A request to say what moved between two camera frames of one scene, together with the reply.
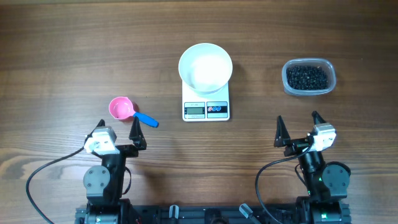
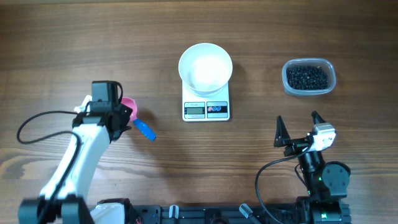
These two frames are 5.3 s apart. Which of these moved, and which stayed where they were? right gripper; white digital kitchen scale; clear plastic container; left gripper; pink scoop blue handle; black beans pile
Moved: pink scoop blue handle; left gripper
Stayed: white digital kitchen scale; black beans pile; clear plastic container; right gripper
